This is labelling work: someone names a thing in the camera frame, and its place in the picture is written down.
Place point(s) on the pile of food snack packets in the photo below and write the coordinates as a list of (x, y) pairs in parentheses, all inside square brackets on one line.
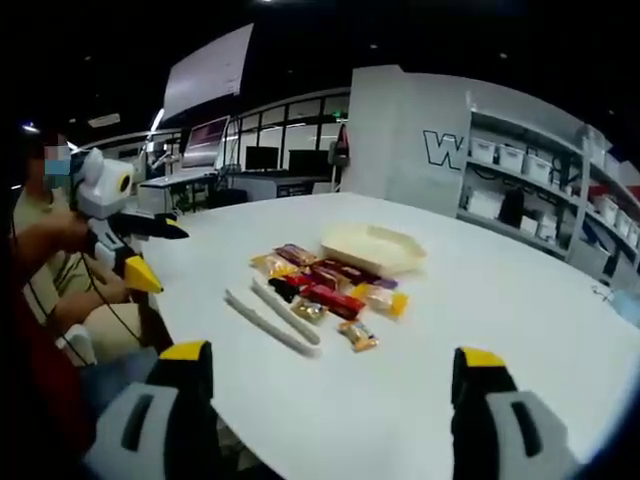
[(332, 300)]

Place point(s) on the dark red cloth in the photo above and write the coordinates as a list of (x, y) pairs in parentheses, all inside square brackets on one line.
[(42, 380)]

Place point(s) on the white worn device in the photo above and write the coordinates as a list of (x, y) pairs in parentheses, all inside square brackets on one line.
[(75, 347)]

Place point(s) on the beige food container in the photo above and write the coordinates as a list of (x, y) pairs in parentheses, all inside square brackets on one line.
[(372, 247)]

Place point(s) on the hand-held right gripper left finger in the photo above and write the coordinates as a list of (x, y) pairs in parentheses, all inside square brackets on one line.
[(150, 440)]

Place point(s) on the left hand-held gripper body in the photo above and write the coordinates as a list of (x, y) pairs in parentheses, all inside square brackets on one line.
[(97, 187)]

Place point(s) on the hanging white screen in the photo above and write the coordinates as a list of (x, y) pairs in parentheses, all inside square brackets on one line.
[(210, 72)]

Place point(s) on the person's body in beige shirt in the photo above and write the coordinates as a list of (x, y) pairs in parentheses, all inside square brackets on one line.
[(40, 215)]

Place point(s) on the black monitor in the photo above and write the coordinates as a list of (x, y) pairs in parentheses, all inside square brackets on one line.
[(302, 160), (261, 158)]

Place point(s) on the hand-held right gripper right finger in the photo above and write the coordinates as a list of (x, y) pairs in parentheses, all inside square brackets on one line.
[(510, 440)]

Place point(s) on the row of white storage boxes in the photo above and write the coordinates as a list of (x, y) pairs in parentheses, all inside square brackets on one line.
[(510, 157)]

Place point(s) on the light blue face mask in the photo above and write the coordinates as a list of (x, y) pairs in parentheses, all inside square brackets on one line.
[(627, 306)]

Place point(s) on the white desk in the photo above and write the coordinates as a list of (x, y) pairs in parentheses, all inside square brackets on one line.
[(175, 182)]

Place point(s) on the grey shelf unit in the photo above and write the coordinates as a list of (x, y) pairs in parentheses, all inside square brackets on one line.
[(575, 200)]

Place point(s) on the tilted lit monitor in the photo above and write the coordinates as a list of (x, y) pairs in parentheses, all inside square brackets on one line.
[(204, 142)]

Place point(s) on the person's leg in blue trousers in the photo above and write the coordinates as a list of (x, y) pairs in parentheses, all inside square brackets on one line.
[(120, 375)]

